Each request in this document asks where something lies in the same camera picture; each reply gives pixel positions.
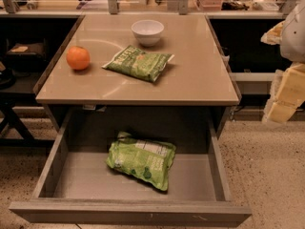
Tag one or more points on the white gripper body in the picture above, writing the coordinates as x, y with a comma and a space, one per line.
294, 37

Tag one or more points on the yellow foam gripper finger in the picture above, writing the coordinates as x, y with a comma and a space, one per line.
273, 35
287, 93

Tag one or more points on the open grey drawer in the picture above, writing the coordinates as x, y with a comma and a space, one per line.
76, 185

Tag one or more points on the black side table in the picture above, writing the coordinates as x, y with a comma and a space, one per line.
19, 94

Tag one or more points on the grey counter cabinet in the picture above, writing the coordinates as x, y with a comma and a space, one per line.
196, 76

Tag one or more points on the orange fruit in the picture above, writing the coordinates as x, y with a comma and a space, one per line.
78, 58

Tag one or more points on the green kettle chip bag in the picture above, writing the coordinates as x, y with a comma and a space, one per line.
136, 63

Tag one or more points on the white bowl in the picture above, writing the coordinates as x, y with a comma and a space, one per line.
147, 32

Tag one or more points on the green rice chip bag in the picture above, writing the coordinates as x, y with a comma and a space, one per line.
148, 160

